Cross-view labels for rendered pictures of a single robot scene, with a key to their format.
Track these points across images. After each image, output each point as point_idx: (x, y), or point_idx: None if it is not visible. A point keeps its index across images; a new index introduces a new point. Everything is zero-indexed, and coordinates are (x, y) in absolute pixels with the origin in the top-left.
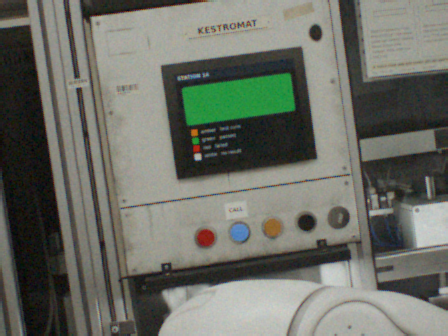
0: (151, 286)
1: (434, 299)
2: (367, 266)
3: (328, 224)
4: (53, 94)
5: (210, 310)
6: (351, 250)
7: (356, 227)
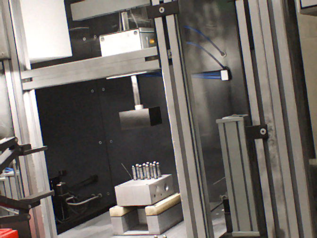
0: None
1: (123, 113)
2: (16, 78)
3: None
4: None
5: None
6: (5, 65)
7: (4, 47)
